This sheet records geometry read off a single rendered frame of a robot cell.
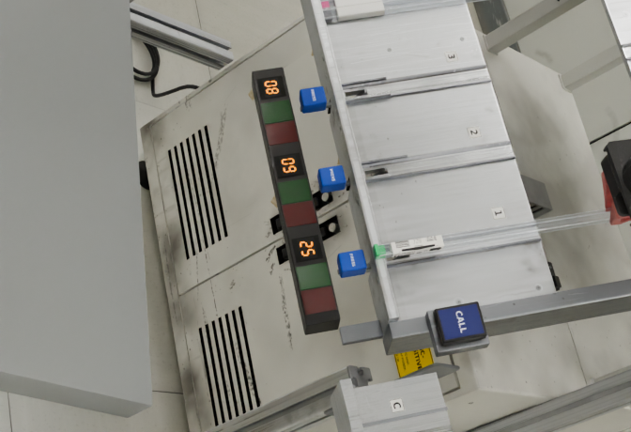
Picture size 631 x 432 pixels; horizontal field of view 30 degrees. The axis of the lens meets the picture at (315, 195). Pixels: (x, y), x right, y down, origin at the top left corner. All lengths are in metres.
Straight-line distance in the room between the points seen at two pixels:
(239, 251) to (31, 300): 0.85
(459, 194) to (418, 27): 0.24
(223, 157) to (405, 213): 0.69
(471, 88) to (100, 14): 0.46
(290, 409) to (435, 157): 0.35
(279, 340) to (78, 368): 0.76
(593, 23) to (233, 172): 1.85
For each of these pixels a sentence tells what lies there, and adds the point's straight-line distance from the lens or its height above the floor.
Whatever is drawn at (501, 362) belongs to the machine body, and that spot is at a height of 0.62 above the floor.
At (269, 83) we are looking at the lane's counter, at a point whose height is 0.66.
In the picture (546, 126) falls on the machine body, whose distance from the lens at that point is 2.21.
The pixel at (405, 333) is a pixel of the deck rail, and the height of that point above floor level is 0.73.
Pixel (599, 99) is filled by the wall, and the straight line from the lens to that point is 3.55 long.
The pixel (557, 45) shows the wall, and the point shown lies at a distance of 3.67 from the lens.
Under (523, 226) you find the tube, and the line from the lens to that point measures 1.38.
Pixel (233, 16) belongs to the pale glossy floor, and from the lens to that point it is 2.74.
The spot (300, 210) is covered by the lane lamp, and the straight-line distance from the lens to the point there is 1.39.
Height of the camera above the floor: 1.43
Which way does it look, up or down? 33 degrees down
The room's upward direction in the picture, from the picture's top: 60 degrees clockwise
